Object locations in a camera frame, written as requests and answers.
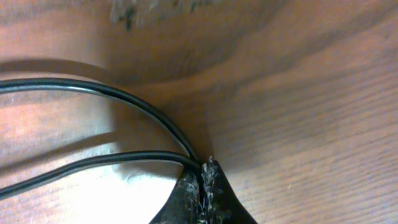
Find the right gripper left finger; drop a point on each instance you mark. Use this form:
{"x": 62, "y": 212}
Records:
{"x": 183, "y": 203}

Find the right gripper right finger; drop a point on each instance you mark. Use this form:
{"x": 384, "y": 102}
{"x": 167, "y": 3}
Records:
{"x": 220, "y": 204}

